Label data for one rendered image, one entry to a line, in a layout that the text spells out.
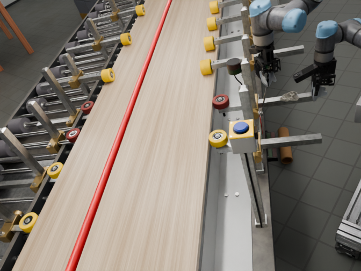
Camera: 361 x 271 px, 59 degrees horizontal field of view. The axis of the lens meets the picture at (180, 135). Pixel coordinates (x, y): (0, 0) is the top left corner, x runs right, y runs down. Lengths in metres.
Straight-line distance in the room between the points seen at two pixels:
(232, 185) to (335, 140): 1.19
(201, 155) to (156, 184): 0.22
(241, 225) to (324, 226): 0.81
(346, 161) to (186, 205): 1.47
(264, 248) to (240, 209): 0.25
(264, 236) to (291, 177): 1.07
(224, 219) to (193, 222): 0.33
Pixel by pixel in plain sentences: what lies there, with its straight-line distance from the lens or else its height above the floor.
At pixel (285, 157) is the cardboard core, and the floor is 0.08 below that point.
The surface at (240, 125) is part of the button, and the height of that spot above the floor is 1.23.
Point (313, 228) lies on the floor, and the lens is 2.12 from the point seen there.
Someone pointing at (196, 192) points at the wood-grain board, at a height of 0.90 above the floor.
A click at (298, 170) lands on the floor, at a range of 2.36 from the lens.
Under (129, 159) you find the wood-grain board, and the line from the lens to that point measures 1.45.
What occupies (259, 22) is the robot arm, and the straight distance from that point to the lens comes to 1.21.
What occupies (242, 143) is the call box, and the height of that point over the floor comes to 1.19.
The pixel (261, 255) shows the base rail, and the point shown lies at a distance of 1.28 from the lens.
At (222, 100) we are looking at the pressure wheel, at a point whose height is 0.90.
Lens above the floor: 1.86
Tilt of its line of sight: 41 degrees down
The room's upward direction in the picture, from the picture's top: 22 degrees counter-clockwise
